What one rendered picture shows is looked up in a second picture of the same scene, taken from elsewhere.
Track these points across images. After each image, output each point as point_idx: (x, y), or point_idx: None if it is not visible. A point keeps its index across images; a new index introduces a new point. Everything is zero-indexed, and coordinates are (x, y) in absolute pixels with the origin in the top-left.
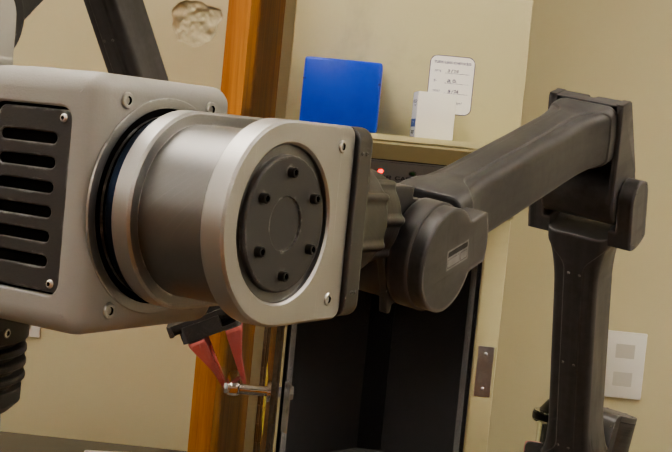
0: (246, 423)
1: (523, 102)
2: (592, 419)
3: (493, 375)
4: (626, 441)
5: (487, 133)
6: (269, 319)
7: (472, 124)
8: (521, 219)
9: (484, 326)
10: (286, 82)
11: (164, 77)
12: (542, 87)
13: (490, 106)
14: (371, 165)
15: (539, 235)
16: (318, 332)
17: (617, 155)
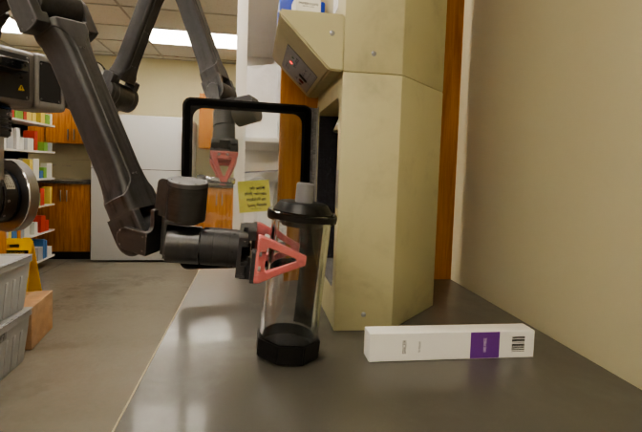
0: (461, 261)
1: None
2: (97, 165)
3: (338, 191)
4: (169, 200)
5: (340, 13)
6: None
7: (338, 11)
8: (587, 91)
9: (337, 155)
10: (475, 45)
11: (204, 45)
12: None
13: None
14: (288, 60)
15: (600, 102)
16: None
17: None
